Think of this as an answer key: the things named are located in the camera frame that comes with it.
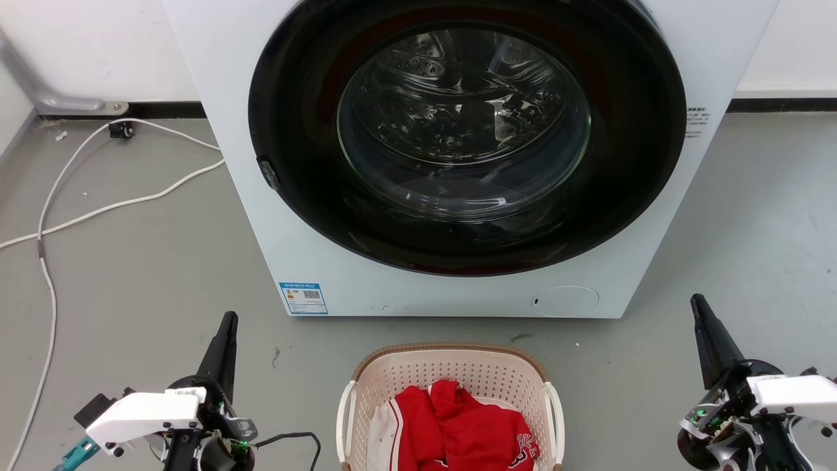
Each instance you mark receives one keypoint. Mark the right gripper body dark round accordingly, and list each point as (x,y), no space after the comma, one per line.
(719,418)

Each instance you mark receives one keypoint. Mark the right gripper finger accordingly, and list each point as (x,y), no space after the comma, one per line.
(724,347)
(703,347)

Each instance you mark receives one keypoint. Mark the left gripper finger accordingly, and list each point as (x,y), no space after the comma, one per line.
(216,356)
(229,366)

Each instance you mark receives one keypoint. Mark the left gripper body dark round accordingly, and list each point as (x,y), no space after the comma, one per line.
(225,425)

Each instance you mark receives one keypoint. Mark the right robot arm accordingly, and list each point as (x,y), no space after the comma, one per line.
(781,448)

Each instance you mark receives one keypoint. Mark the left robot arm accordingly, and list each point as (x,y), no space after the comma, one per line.
(183,454)

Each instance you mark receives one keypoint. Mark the beige perforated laundry basket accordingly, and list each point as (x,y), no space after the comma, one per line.
(458,366)

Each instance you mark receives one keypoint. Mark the blue energy label sticker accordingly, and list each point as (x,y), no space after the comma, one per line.
(303,298)

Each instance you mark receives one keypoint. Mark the white front-load washing machine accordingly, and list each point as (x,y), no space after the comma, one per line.
(242,216)

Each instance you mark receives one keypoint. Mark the round white filter cover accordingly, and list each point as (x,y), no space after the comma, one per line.
(565,301)

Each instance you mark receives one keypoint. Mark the white garment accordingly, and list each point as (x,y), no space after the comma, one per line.
(382,435)

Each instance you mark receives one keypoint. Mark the black round washer door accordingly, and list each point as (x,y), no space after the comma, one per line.
(307,196)

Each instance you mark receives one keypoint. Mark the red jersey garment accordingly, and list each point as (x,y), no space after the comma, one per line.
(467,428)

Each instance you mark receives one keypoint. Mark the small black floor caster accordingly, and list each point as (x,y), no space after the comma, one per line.
(121,129)

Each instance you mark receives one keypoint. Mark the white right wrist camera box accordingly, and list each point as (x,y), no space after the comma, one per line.
(794,392)

